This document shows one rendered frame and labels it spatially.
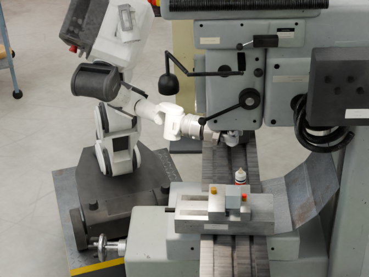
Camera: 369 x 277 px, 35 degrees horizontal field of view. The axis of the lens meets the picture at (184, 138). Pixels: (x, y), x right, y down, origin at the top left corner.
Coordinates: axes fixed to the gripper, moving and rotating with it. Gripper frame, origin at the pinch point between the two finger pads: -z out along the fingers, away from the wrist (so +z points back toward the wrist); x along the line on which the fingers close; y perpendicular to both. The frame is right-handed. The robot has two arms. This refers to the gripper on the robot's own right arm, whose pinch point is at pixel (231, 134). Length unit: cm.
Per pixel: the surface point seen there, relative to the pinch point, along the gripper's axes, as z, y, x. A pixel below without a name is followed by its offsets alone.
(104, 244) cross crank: 49, 56, -19
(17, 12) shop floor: 346, 128, 303
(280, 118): -18.3, -15.0, -5.7
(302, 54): -22.8, -37.8, -2.7
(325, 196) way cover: -35.5, 17.6, 0.0
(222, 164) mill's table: 8.9, 27.0, 15.1
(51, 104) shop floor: 205, 126, 158
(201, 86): 9.5, -21.5, -5.7
